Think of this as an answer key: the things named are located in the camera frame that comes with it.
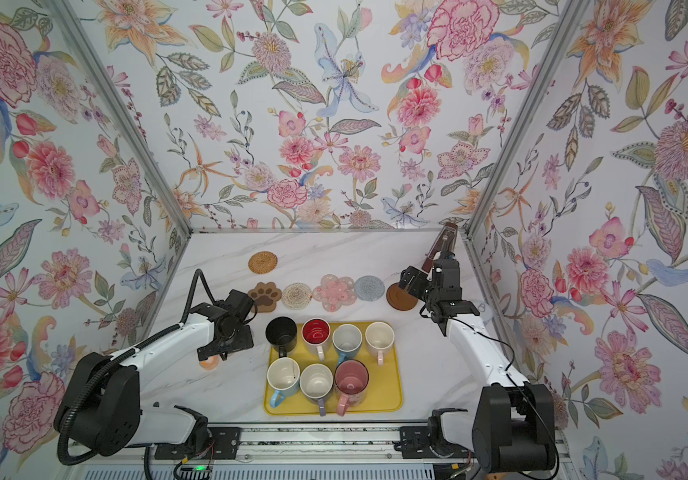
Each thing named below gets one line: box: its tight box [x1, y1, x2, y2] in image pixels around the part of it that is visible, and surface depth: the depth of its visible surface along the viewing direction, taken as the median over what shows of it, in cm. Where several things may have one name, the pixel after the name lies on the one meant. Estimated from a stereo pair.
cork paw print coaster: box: [248, 282, 282, 313], surface depth 105 cm
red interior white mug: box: [301, 317, 331, 361], surface depth 88 cm
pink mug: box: [334, 359, 370, 417], surface depth 77 cm
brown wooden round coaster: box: [386, 282, 418, 311], surface depth 103 cm
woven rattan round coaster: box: [248, 251, 278, 274], surface depth 113 cm
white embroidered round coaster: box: [281, 282, 312, 310], surface depth 103 cm
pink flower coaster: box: [312, 274, 357, 312], surface depth 106 cm
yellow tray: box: [265, 322, 403, 416], surface depth 82 cm
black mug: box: [265, 316, 298, 358], surface depth 86 cm
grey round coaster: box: [354, 275, 385, 301], surface depth 106 cm
